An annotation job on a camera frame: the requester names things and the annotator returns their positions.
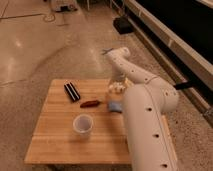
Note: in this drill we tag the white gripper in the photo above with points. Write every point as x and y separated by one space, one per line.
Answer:
116 77

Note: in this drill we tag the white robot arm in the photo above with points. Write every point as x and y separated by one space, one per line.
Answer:
143 104

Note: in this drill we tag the blue sponge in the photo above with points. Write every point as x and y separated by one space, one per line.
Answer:
115 107

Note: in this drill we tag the red chili pepper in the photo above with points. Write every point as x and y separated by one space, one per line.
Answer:
92 103

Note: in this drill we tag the black rectangular box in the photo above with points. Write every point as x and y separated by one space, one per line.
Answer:
72 92

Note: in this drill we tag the black object on floor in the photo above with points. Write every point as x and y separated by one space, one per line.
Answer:
122 25

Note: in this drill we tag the clear plastic cup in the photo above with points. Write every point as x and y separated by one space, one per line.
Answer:
83 125

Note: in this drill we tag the wooden table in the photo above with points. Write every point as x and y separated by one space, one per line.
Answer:
104 128

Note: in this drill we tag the equipment on floor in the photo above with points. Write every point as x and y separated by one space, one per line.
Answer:
63 5

